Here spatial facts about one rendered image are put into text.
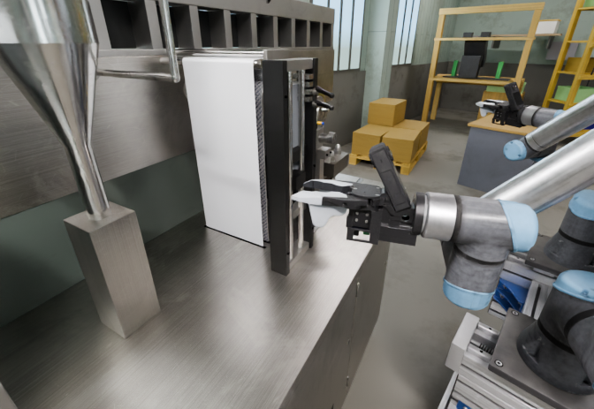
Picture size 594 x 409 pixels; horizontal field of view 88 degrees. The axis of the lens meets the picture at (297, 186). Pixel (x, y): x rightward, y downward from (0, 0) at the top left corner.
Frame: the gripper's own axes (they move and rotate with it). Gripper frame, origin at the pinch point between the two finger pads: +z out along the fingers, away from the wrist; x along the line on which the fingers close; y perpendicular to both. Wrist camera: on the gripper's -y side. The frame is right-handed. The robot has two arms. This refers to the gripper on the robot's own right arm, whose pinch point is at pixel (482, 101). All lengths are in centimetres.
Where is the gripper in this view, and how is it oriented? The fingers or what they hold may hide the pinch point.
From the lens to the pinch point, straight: 164.1
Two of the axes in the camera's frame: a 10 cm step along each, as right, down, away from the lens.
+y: 1.3, 8.8, 4.6
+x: 9.2, -2.8, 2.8
